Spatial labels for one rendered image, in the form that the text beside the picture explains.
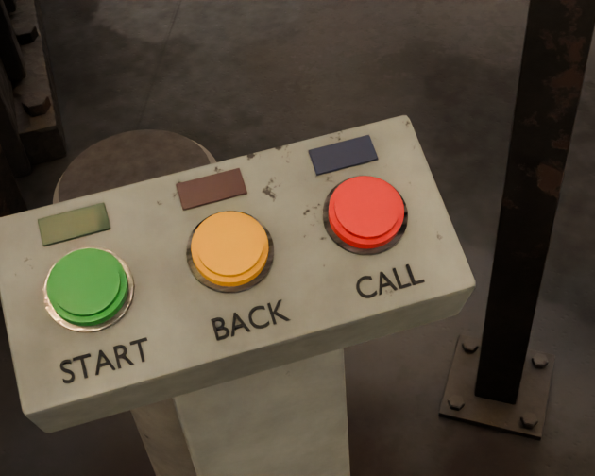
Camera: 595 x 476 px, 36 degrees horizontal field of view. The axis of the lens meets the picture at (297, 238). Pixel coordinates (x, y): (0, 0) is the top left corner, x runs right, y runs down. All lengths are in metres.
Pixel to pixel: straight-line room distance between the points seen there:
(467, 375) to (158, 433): 0.46
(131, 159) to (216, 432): 0.22
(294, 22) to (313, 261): 1.24
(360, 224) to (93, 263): 0.14
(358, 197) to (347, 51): 1.14
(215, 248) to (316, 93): 1.07
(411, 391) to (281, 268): 0.67
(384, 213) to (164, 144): 0.24
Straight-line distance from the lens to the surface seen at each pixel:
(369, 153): 0.50
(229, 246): 0.47
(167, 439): 0.81
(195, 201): 0.49
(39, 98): 1.47
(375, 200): 0.48
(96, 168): 0.66
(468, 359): 1.15
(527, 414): 1.11
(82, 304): 0.46
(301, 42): 1.64
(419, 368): 1.15
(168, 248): 0.48
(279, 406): 0.54
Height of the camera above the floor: 0.95
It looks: 48 degrees down
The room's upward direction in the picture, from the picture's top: 6 degrees counter-clockwise
